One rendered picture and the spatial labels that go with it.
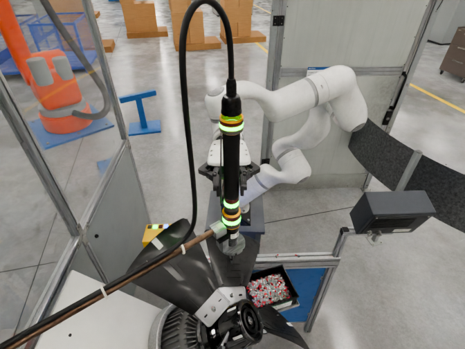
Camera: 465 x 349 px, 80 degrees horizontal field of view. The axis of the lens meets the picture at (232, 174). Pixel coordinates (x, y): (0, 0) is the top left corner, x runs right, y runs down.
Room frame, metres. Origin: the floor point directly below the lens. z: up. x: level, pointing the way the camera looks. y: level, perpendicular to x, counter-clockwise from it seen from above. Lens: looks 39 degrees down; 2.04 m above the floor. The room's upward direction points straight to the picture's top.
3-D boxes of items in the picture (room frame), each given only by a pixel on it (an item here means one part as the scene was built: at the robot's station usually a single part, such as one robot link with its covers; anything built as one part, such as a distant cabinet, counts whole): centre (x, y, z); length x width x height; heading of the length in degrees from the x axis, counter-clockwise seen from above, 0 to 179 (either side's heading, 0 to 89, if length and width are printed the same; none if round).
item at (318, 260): (0.81, -0.08, 0.82); 0.90 x 0.04 x 0.08; 92
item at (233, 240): (0.45, 0.00, 1.65); 0.04 x 0.04 x 0.46
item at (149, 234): (0.80, 0.31, 1.02); 0.16 x 0.10 x 0.11; 92
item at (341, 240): (0.83, -0.51, 0.96); 0.03 x 0.03 x 0.20; 2
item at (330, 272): (0.83, -0.51, 0.39); 0.04 x 0.04 x 0.78; 2
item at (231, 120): (0.45, 0.00, 1.80); 0.04 x 0.04 x 0.03
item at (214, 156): (0.56, 0.01, 1.65); 0.11 x 0.10 x 0.07; 2
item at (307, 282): (0.81, -0.08, 0.45); 0.82 x 0.02 x 0.66; 92
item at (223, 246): (0.44, 0.01, 1.49); 0.09 x 0.07 x 0.10; 127
